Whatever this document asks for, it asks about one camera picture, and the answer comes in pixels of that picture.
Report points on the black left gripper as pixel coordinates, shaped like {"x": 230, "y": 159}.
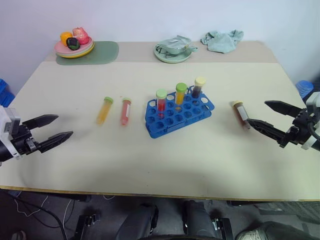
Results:
{"x": 25, "y": 142}

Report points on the blue container at right edge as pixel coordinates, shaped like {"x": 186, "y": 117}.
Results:
{"x": 305, "y": 88}

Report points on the white shoe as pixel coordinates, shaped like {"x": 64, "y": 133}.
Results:
{"x": 250, "y": 235}

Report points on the dark toy fruit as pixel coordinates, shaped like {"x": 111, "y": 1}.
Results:
{"x": 73, "y": 43}

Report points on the yellow plate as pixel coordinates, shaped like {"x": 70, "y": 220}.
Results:
{"x": 75, "y": 56}

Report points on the pink tube green cap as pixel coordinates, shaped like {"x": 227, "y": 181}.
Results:
{"x": 125, "y": 112}

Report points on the light green cloth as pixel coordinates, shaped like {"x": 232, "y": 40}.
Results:
{"x": 221, "y": 41}

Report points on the black bar under table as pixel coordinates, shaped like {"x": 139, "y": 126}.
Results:
{"x": 238, "y": 203}

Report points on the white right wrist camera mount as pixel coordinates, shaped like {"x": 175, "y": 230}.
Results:
{"x": 313, "y": 102}

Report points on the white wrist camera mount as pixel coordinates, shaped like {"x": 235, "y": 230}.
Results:
{"x": 10, "y": 120}
{"x": 313, "y": 102}

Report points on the red toy fruit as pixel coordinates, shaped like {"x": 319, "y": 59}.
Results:
{"x": 81, "y": 35}

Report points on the light green pouch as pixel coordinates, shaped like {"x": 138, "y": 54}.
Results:
{"x": 177, "y": 45}

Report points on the dark liquid tube cream cap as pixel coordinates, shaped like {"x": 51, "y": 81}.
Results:
{"x": 198, "y": 87}

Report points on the orange toy fruit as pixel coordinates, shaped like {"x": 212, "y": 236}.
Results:
{"x": 65, "y": 37}

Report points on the pink plate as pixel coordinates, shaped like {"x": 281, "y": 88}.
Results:
{"x": 61, "y": 47}

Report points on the grey green trouser leg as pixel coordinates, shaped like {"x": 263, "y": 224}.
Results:
{"x": 290, "y": 231}

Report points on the blue plastic crate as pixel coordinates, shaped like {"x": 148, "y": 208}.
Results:
{"x": 6, "y": 93}

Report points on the blue test tube rack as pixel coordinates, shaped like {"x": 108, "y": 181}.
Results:
{"x": 180, "y": 122}

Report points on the green placemat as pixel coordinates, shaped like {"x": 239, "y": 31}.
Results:
{"x": 105, "y": 51}

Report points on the brown tube cream cap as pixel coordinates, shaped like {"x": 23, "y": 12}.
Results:
{"x": 241, "y": 113}

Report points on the green stacked plate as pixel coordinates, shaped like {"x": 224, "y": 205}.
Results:
{"x": 86, "y": 51}

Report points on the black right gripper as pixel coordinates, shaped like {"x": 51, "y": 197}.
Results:
{"x": 301, "y": 127}

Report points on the black box under table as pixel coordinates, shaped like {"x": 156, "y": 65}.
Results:
{"x": 86, "y": 226}
{"x": 222, "y": 228}

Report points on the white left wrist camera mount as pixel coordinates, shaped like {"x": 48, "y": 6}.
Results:
{"x": 10, "y": 120}

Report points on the red liquid tube green cap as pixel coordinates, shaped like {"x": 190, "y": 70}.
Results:
{"x": 161, "y": 100}

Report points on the dark rounded shape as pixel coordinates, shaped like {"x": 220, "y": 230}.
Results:
{"x": 141, "y": 222}
{"x": 197, "y": 217}

